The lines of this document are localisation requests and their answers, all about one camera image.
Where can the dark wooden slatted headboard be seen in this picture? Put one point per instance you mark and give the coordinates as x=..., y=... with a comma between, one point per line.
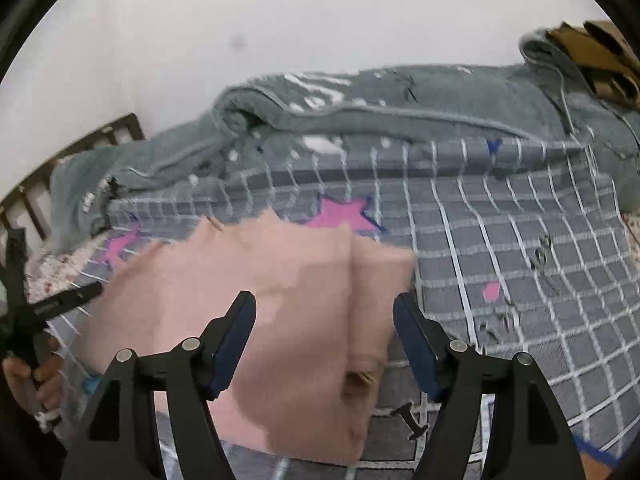
x=100, y=137

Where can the pink knit sweater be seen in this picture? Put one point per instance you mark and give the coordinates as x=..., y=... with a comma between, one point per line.
x=240, y=270

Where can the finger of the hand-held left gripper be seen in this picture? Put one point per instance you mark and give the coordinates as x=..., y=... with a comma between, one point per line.
x=70, y=297
x=17, y=260

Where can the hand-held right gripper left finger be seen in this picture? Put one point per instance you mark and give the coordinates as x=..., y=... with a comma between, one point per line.
x=235, y=340

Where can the person's left hand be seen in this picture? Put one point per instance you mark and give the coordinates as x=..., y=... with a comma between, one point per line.
x=27, y=390

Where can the grey printed quilt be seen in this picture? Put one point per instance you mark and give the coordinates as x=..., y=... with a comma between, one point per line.
x=450, y=95

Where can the grey checked star-print blanket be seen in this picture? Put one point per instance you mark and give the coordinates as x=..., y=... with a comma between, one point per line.
x=525, y=260

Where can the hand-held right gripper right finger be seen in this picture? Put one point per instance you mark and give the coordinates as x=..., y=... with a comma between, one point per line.
x=417, y=345

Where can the brown jacket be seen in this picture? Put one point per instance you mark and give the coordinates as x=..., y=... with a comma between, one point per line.
x=600, y=55

